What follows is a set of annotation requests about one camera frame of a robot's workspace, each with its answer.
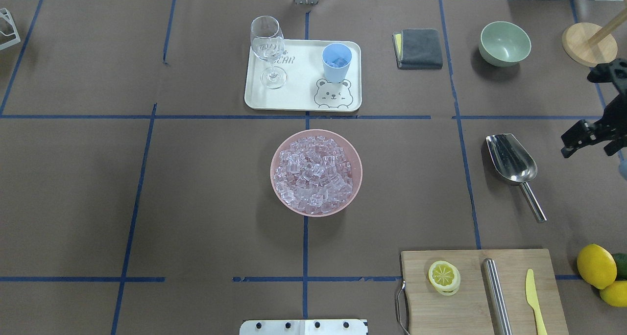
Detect lemon half slice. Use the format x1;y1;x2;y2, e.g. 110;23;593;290
428;261;461;296

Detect metal ice scoop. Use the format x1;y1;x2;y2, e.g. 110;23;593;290
485;133;547;223

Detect wooden cutting board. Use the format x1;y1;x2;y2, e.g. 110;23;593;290
400;249;569;335

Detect light blue cup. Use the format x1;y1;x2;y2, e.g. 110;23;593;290
322;43;352;83

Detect pink bowl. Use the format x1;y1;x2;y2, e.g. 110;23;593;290
270;129;363;217

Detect clear ice cubes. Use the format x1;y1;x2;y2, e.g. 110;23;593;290
274;136;354;214

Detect white wire cup rack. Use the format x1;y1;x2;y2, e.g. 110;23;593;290
0;8;22;50

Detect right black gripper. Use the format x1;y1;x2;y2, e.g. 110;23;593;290
561;58;627;158

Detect yellow plastic knife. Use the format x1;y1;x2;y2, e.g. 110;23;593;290
525;268;547;335

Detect grey folded cloth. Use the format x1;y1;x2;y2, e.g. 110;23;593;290
393;28;443;70

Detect clear wine glass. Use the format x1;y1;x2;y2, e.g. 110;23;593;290
249;15;287;89

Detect green ceramic bowl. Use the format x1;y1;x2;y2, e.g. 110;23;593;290
479;21;531;67

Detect white serving tray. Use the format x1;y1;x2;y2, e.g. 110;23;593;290
244;40;362;112

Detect green lime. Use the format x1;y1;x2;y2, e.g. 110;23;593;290
611;253;627;281

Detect ice cubes in cup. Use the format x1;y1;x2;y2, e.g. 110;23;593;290
326;57;350;69

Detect yellow lemon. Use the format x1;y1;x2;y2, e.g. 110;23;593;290
599;281;627;308
576;243;617;290

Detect wooden cup stand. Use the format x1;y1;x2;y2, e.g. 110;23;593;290
562;9;627;67

